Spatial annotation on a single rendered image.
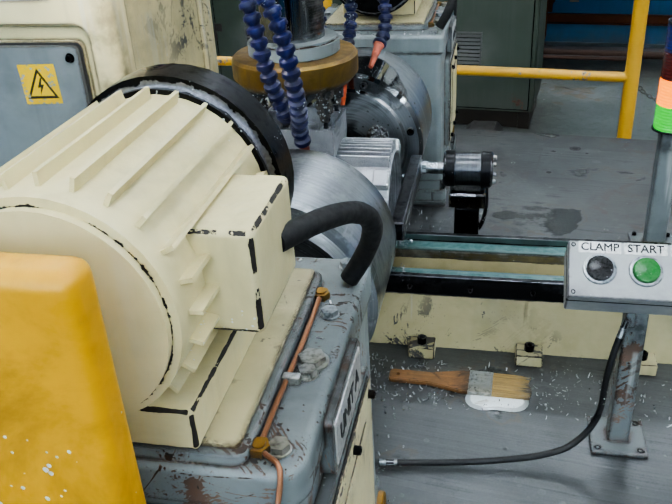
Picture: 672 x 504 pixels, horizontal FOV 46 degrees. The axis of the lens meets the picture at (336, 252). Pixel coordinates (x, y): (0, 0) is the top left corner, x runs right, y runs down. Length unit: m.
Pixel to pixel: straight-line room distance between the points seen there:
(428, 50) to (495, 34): 2.74
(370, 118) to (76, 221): 0.92
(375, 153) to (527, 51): 3.19
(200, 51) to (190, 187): 0.82
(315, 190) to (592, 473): 0.49
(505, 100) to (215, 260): 3.94
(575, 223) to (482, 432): 0.66
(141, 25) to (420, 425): 0.66
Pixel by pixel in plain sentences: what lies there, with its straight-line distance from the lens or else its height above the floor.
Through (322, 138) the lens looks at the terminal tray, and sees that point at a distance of 1.13.
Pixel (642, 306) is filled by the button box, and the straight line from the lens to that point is 0.96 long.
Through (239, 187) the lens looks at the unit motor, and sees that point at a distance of 0.54.
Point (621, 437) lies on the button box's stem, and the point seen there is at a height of 0.81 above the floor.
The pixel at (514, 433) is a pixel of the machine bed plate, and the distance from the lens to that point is 1.10.
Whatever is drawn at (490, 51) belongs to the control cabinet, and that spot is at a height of 0.42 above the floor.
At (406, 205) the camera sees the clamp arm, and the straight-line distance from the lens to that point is 1.16.
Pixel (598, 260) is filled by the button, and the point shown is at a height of 1.08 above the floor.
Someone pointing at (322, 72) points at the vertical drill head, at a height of 1.23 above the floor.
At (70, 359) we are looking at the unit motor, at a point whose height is 1.30.
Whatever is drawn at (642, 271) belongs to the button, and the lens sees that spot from 0.95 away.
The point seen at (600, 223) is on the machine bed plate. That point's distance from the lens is 1.65.
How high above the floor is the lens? 1.53
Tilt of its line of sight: 29 degrees down
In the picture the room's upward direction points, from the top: 3 degrees counter-clockwise
